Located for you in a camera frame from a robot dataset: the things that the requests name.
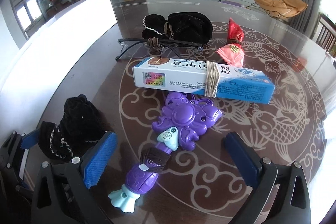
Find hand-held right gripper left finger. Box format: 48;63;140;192
31;131;118;224

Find dark wooden chair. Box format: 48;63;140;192
316;13;336;57

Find red and pink wrapped packet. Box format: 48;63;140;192
217;18;245;67

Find brown hair tie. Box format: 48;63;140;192
147;37;161;53
140;148;172;172
226;39;242;53
163;22;174;39

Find orange lounge chair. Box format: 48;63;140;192
247;0;308;21

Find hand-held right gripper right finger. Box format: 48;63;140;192
224;132;311;224

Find dark frame eyeglasses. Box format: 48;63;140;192
115;37;204;61

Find black velvet pouch white trim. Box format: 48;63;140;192
142;12;214;45

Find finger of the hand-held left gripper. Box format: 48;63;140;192
0;130;40;170
0;171;36;204

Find black knitted hat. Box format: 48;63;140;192
38;94;105;165

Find brown patterned glass desktop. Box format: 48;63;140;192
26;0;336;224

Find white and blue medicine box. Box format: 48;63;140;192
132;57;276;104

